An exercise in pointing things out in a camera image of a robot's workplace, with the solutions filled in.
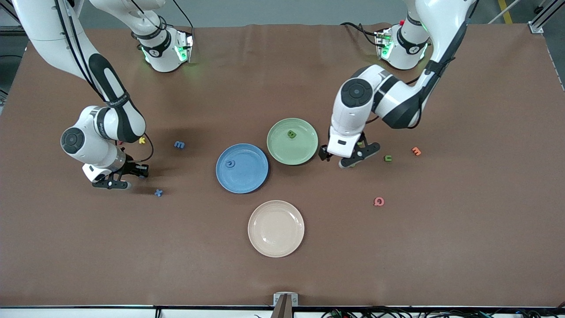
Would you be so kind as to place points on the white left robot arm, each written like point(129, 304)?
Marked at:
point(348, 119)

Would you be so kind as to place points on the pink foam letter Q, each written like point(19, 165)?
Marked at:
point(375, 202)

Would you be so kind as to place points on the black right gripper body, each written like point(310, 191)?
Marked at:
point(131, 168)

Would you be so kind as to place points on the green foam letter u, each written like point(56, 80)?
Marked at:
point(387, 158)

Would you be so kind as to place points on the brown table cover sheet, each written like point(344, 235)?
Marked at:
point(282, 274)

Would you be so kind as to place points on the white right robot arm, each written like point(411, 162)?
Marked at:
point(95, 148)

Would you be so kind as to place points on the orange foam letter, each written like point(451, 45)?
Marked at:
point(416, 151)

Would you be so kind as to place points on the green plate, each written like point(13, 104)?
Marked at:
point(300, 150)

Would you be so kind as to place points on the blue foam letter m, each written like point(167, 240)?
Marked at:
point(179, 144)

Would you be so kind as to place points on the aluminium frame post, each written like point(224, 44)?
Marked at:
point(9, 30)
point(536, 27)

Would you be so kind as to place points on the beige plate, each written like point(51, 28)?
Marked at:
point(276, 229)

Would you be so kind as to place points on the green foam letter B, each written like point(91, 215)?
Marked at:
point(291, 134)

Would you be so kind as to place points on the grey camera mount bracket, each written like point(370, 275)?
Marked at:
point(285, 309)

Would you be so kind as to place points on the blue plate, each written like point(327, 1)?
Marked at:
point(247, 176)

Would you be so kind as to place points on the white table edge rail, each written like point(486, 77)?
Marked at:
point(88, 313)

